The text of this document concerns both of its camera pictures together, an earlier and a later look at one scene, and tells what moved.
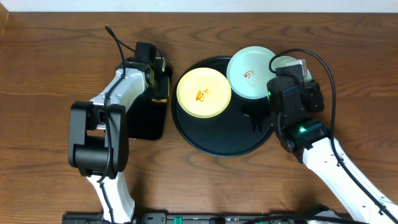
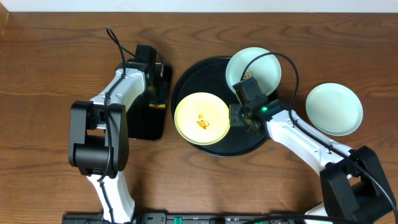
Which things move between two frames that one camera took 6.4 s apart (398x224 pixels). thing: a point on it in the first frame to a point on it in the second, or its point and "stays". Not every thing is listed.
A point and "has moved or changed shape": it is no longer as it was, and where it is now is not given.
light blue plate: [248, 71] stays
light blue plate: [282, 61] to [334, 108]
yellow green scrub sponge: [163, 100] has moved or changed shape
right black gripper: [313, 92] to [234, 120]
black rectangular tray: [147, 120] stays
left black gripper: [165, 86] stays
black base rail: [213, 218] stays
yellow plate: [204, 93] to [202, 118]
